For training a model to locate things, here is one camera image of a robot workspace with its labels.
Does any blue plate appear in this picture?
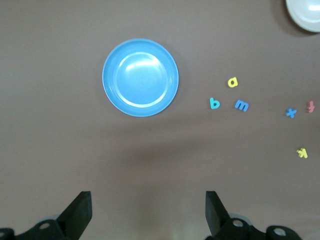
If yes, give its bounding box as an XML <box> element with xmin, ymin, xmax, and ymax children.
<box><xmin>101</xmin><ymin>37</ymin><xmax>180</xmax><ymax>118</ymax></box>

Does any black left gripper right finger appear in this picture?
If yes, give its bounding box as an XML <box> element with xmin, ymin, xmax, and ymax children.
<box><xmin>204</xmin><ymin>190</ymin><xmax>305</xmax><ymax>240</ymax></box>

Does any yellow foam letter a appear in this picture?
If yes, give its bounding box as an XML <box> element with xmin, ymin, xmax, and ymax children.
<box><xmin>227</xmin><ymin>76</ymin><xmax>239</xmax><ymax>89</ymax></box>

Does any beige plate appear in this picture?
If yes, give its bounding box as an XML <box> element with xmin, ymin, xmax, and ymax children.
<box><xmin>284</xmin><ymin>0</ymin><xmax>320</xmax><ymax>33</ymax></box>

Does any blue foam letter x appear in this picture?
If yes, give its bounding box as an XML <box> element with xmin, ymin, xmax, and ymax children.
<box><xmin>285</xmin><ymin>107</ymin><xmax>298</xmax><ymax>119</ymax></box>

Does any brown table cover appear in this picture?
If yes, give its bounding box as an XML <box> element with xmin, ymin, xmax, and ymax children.
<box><xmin>0</xmin><ymin>0</ymin><xmax>320</xmax><ymax>240</ymax></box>

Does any teal foam letter b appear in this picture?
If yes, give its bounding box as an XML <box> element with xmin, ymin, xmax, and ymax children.
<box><xmin>209</xmin><ymin>97</ymin><xmax>221</xmax><ymax>111</ymax></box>

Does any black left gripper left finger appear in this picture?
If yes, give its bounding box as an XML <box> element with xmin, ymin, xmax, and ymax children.
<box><xmin>0</xmin><ymin>190</ymin><xmax>93</xmax><ymax>240</ymax></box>

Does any blue foam letter m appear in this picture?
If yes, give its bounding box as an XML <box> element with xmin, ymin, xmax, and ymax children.
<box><xmin>234</xmin><ymin>99</ymin><xmax>250</xmax><ymax>112</ymax></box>

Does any yellow foam letter k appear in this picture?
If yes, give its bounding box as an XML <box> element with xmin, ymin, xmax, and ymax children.
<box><xmin>296</xmin><ymin>147</ymin><xmax>309</xmax><ymax>159</ymax></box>

